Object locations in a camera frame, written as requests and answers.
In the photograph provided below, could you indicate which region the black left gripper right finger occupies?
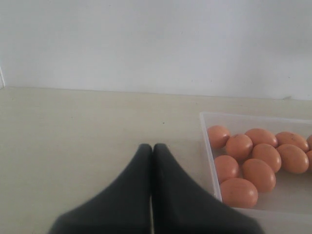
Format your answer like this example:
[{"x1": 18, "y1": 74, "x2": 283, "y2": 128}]
[{"x1": 152, "y1": 143, "x2": 263, "y2": 234}]

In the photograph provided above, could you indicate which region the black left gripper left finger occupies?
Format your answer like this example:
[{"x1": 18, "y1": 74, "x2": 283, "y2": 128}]
[{"x1": 49, "y1": 144, "x2": 152, "y2": 234}]

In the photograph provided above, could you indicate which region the brown egg front left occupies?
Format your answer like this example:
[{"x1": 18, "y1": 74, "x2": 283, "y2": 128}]
[{"x1": 220, "y1": 178, "x2": 258, "y2": 209}]

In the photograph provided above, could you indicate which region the brown egg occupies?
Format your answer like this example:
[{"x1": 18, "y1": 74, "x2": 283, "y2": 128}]
[
  {"x1": 242, "y1": 158, "x2": 276, "y2": 193},
  {"x1": 245, "y1": 128, "x2": 278, "y2": 148},
  {"x1": 275, "y1": 132, "x2": 310, "y2": 152},
  {"x1": 277, "y1": 144, "x2": 309, "y2": 174},
  {"x1": 307, "y1": 135, "x2": 312, "y2": 149},
  {"x1": 207, "y1": 125, "x2": 231, "y2": 149},
  {"x1": 252, "y1": 143, "x2": 282, "y2": 173},
  {"x1": 306, "y1": 150, "x2": 312, "y2": 172},
  {"x1": 220, "y1": 178, "x2": 258, "y2": 209},
  {"x1": 214, "y1": 155, "x2": 239, "y2": 184}
]

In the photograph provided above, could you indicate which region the brown egg left side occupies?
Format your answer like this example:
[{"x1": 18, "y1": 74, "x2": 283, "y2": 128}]
[{"x1": 214, "y1": 155, "x2": 239, "y2": 184}]

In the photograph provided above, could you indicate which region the brown egg back left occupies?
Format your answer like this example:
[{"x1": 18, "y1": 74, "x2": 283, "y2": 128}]
[{"x1": 207, "y1": 125, "x2": 231, "y2": 149}]

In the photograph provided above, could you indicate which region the brown egg second row left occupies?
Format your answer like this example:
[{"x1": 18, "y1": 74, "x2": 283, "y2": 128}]
[{"x1": 225, "y1": 134, "x2": 253, "y2": 161}]

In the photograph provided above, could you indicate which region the clear plastic drawer bin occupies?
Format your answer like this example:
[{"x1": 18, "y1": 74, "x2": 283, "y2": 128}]
[{"x1": 199, "y1": 111, "x2": 312, "y2": 234}]

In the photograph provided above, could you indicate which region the brown egg middle left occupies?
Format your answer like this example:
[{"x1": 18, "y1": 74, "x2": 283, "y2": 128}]
[{"x1": 252, "y1": 143, "x2": 282, "y2": 173}]

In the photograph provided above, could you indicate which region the brown egg middle centre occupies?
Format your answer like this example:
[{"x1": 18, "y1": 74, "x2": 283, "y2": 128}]
[{"x1": 277, "y1": 144, "x2": 309, "y2": 174}]

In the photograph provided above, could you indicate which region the brown egg middle right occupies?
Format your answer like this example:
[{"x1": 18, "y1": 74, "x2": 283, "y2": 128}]
[{"x1": 306, "y1": 150, "x2": 312, "y2": 172}]

